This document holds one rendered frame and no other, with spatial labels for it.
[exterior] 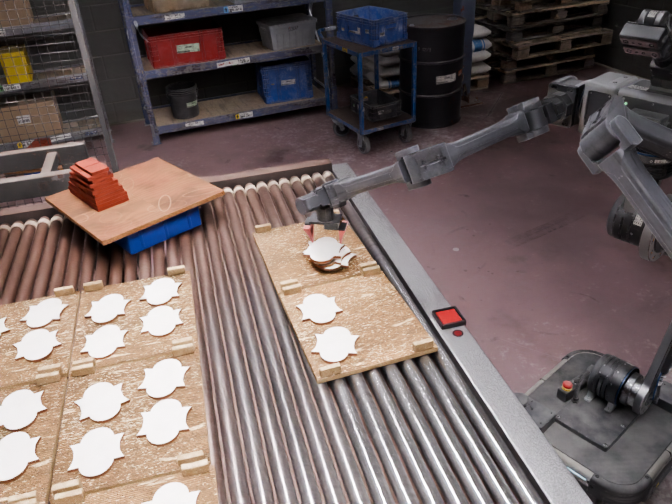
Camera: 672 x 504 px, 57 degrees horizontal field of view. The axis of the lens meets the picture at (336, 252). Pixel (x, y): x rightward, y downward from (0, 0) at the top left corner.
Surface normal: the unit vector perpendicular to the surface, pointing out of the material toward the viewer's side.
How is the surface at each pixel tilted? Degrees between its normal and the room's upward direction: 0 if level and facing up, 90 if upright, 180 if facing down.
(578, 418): 0
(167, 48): 90
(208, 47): 90
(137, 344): 0
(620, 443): 0
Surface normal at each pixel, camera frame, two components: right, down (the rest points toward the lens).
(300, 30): 0.47, 0.54
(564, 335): -0.05, -0.85
